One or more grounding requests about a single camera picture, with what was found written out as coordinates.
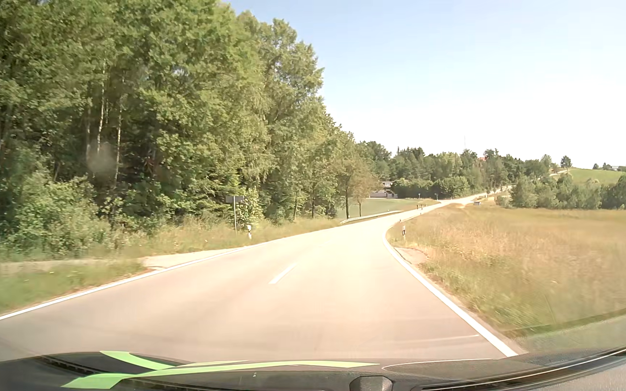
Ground road markings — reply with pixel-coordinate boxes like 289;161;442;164
0;202;519;358

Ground road sign on post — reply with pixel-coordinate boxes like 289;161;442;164
225;194;245;234

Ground dry grass field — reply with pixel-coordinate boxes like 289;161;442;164
388;202;626;333

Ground side track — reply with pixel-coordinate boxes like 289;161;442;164
0;247;249;276

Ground green hillside field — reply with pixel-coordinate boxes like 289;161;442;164
555;167;626;186

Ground green lawn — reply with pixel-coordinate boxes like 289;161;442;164
336;198;439;220

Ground grass verge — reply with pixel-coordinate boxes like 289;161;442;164
0;216;341;321

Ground grey asphalt road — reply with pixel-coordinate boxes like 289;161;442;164
0;188;520;363

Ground car's own bonnet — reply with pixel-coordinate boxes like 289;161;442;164
0;332;626;391

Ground wood of green trees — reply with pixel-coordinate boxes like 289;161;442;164
0;0;381;256

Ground row of trees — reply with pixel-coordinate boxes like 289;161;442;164
362;141;626;211

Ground building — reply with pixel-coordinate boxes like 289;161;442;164
370;181;398;199

